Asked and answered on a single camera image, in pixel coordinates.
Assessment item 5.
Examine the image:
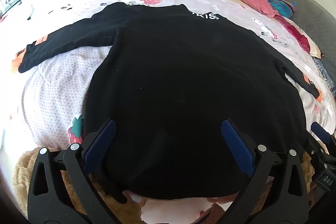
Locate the striped blue cloth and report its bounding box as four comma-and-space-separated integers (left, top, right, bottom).
264, 0, 297, 17

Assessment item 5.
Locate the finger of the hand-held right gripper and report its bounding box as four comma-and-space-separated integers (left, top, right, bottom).
302, 122, 334, 161

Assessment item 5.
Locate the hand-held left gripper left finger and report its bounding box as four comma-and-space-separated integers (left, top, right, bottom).
28, 119, 126, 224

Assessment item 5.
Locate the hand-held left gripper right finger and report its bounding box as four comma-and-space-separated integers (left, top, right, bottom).
221, 119, 309, 224

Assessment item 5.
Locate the black sweater with orange cuffs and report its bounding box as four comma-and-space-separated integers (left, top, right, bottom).
18, 2, 322, 201

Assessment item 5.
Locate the grey quilted headboard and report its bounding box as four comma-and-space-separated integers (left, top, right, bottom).
264, 0, 336, 98

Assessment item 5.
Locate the dark patterned cloth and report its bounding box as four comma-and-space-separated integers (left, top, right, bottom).
314, 56, 336, 98

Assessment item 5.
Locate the strawberry print bedsheet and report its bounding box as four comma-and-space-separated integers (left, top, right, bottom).
0, 0, 336, 161

